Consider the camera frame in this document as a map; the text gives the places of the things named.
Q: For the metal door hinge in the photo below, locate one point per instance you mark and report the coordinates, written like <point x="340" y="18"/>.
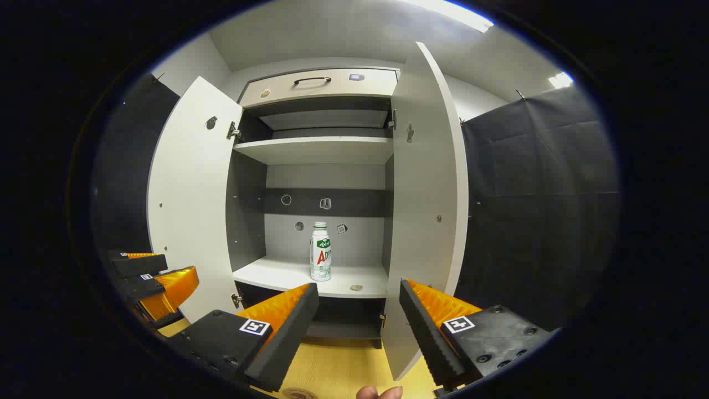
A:
<point x="236" y="301"/>
<point x="392" y="119"/>
<point x="234" y="132"/>

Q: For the white cabinet door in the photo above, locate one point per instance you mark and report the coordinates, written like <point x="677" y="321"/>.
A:
<point x="188" y="210"/>
<point x="424" y="183"/>

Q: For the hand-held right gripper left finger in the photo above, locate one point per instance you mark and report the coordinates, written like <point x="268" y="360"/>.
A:
<point x="288" y="332"/>

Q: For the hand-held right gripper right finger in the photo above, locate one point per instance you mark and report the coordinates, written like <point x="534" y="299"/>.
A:
<point x="424" y="332"/>

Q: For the white cabinet shelf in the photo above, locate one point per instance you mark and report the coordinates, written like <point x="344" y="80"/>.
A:
<point x="277" y="274"/>
<point x="316" y="149"/>

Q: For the beige cabinet drawer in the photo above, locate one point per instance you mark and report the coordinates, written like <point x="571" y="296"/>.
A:
<point x="343" y="91"/>

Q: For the white bottle with green label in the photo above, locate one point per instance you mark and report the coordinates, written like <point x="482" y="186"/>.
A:
<point x="320" y="255"/>

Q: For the long ceiling light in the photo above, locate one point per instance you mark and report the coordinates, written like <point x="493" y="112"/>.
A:
<point x="454" y="12"/>

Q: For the black backdrop cloth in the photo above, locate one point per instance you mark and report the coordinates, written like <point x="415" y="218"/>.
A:
<point x="543" y="210"/>

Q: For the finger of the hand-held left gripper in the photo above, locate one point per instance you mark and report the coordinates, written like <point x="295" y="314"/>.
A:
<point x="138" y="266"/>
<point x="171" y="291"/>

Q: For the grey and white cabinet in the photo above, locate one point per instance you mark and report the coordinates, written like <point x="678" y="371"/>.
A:
<point x="246" y="210"/>

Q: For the small ceiling light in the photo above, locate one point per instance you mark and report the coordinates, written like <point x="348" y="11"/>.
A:
<point x="560" y="81"/>

